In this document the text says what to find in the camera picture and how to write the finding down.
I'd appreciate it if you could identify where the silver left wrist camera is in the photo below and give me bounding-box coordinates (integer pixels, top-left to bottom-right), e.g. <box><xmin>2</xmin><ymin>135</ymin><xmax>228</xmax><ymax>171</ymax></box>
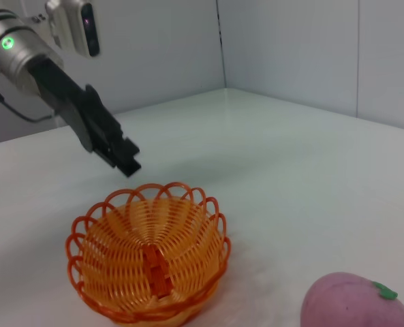
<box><xmin>44</xmin><ymin>0</ymin><xmax>101</xmax><ymax>58</ymax></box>

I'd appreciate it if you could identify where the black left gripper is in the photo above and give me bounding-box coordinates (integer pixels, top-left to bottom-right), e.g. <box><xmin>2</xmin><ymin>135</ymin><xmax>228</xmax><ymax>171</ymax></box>
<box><xmin>27</xmin><ymin>59</ymin><xmax>143</xmax><ymax>178</ymax></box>

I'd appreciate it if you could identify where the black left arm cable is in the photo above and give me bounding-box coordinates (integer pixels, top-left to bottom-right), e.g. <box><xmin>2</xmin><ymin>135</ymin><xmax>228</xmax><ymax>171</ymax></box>
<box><xmin>0</xmin><ymin>81</ymin><xmax>57</xmax><ymax>123</ymax></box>

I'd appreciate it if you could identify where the orange plastic woven basket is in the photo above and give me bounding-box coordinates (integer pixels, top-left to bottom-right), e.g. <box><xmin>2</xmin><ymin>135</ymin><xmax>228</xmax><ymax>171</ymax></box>
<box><xmin>65</xmin><ymin>182</ymin><xmax>232</xmax><ymax>324</ymax></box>

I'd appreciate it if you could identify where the pink toy peach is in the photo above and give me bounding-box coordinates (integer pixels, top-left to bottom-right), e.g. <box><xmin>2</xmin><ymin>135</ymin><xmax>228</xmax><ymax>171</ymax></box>
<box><xmin>299</xmin><ymin>271</ymin><xmax>404</xmax><ymax>327</ymax></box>

